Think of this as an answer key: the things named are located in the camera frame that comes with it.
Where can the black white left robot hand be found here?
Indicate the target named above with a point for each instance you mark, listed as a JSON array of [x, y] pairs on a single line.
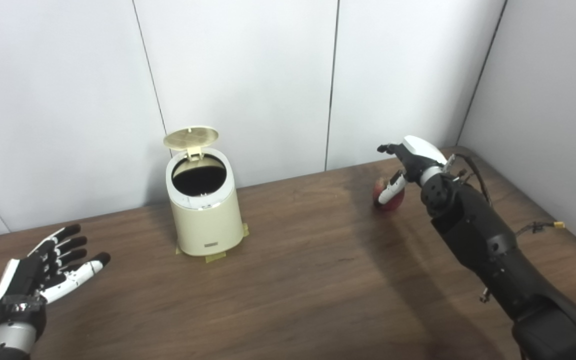
[[28, 280]]

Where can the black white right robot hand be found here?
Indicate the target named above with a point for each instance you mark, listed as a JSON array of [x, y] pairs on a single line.
[[420, 152]]

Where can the red apple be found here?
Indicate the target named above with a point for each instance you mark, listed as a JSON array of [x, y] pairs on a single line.
[[394, 203]]

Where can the cream-colored round bin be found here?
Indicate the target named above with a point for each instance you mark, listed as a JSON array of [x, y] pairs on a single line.
[[208, 225]]

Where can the cream round bin lid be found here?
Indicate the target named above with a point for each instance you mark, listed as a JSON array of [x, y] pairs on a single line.
[[190, 137]]

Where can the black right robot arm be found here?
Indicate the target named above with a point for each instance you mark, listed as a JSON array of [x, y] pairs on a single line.
[[488, 245]]

